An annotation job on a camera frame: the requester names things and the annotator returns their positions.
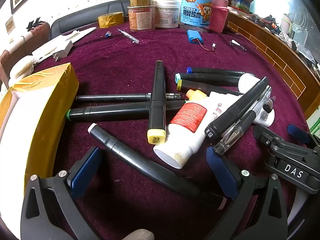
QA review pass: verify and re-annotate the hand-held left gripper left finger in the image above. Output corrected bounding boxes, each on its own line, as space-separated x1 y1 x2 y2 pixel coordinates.
20 146 103 240

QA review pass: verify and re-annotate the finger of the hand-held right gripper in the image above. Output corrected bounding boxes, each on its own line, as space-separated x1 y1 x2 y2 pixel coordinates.
287 124 320 153
253 124 284 155

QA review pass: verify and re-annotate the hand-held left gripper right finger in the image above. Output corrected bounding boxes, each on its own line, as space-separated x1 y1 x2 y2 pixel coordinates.
206 146 288 240

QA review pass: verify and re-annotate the yellow-taped cardboard box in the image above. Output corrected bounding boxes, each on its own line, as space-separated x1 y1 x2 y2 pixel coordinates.
0 62 79 220

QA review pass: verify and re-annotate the black marker white cap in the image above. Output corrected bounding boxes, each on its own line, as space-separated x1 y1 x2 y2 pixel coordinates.
87 123 227 210

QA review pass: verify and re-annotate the clear plastic pen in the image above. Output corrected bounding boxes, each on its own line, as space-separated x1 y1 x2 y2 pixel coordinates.
214 86 272 155

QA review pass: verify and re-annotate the white pill bottle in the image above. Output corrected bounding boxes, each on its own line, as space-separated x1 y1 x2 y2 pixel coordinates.
237 73 262 93

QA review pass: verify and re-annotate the white bottle red label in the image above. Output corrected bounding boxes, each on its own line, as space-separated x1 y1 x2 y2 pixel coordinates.
153 89 218 169

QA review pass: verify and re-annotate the black marker green cap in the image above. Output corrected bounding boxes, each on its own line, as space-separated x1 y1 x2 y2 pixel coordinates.
66 100 187 123

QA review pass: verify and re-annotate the thin black pen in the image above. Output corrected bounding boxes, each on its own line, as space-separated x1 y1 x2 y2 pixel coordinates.
76 93 181 103

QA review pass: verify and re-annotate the black marker olive yellow cap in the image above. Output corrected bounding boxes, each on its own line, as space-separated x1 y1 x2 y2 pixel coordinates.
176 79 244 97

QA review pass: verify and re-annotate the black marker cyan cap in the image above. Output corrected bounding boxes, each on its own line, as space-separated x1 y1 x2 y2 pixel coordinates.
174 72 242 87

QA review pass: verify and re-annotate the black marker blue cap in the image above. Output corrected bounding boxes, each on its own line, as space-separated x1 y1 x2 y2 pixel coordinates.
186 66 250 77

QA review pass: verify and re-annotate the nail clipper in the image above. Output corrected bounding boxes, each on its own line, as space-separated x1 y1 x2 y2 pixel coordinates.
229 39 247 52

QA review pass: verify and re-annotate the black marker bright yellow cap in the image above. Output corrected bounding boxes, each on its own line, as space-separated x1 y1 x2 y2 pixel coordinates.
146 60 167 145

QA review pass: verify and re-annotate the white cloth roll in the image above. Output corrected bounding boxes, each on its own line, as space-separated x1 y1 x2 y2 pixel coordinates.
11 55 38 79

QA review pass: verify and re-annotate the white power adapter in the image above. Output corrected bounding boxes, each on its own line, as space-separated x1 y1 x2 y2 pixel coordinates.
32 41 73 62

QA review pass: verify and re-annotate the glass jar pink knit sleeve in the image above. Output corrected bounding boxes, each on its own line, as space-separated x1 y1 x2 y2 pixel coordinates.
209 0 230 33

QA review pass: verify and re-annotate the colourful cardboard box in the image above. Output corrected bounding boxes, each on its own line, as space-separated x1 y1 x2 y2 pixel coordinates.
229 0 257 14

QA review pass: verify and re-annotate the metal syringe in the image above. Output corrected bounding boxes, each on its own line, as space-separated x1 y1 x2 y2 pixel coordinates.
117 28 140 44

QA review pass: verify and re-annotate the clear jar blue label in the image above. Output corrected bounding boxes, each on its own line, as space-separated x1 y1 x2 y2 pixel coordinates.
180 0 214 33

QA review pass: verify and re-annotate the black leather sofa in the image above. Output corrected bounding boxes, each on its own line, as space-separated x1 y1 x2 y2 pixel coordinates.
50 0 130 34

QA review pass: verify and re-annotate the yellow tape roll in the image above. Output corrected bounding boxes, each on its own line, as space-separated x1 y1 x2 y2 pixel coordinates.
97 12 125 29

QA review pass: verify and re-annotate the white plastic tub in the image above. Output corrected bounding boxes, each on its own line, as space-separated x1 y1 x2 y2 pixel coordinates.
153 0 181 29

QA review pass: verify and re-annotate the orange label jar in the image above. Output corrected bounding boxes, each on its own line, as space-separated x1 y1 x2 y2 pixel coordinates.
128 5 153 31

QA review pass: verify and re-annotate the gold tape roll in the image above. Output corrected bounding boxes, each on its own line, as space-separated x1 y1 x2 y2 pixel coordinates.
129 0 152 7

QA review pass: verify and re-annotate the wooden panel rail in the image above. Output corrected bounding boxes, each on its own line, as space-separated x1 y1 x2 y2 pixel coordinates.
226 12 307 100

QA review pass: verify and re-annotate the blue battery pack with wire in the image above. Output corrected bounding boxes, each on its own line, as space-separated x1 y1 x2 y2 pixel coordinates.
187 29 217 52

